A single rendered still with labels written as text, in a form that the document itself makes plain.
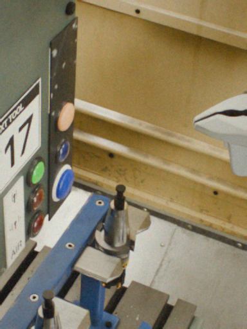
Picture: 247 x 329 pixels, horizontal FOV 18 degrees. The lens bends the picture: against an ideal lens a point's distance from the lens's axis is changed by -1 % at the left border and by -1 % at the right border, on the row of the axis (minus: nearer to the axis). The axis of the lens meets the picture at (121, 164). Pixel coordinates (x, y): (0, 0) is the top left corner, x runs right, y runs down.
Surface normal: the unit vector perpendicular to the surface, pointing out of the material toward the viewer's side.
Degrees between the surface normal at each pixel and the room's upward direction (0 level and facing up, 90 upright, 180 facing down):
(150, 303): 0
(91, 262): 0
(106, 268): 0
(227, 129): 42
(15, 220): 90
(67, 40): 90
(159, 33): 91
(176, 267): 24
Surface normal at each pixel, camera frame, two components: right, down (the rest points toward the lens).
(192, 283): -0.11, -0.44
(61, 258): 0.07, -0.74
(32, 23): 0.91, 0.33
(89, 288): -0.41, 0.59
